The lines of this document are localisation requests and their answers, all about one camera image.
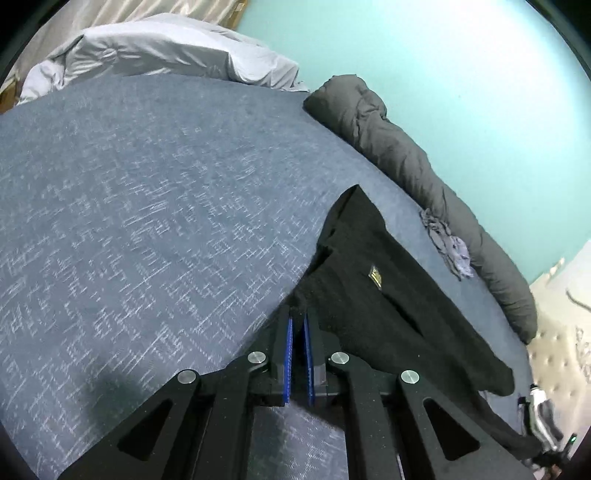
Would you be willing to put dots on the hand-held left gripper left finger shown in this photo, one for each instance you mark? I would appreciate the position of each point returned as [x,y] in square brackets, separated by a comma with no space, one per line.
[289,360]

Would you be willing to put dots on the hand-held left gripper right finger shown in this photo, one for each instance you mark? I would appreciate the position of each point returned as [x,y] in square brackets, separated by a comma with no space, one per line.
[308,360]

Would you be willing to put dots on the black fleece pants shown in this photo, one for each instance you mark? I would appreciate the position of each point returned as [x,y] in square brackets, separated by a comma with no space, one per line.
[392,314]

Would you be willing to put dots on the grey folded sweatpants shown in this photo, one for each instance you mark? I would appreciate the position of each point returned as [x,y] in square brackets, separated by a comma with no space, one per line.
[551,415]

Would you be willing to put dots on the white folded garment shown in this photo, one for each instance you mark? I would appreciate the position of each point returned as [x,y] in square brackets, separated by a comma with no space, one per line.
[538,410]

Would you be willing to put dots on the cream tufted headboard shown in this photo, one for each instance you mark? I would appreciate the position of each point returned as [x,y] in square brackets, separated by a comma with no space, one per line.
[558,346]

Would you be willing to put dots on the grey crumpled shirt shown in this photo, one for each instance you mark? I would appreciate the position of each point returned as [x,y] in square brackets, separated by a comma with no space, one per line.
[436,230]

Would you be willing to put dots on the purple patterned garment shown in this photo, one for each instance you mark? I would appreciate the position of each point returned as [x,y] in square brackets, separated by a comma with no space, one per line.
[461,258]

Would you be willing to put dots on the blue patterned bed sheet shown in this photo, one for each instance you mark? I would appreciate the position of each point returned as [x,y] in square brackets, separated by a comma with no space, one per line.
[138,230]

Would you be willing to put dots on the rolled dark grey duvet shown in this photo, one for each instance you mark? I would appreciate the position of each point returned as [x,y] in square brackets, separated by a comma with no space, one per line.
[415,175]

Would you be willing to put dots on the wooden strip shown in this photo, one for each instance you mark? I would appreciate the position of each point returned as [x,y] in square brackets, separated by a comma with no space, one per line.
[235,11]

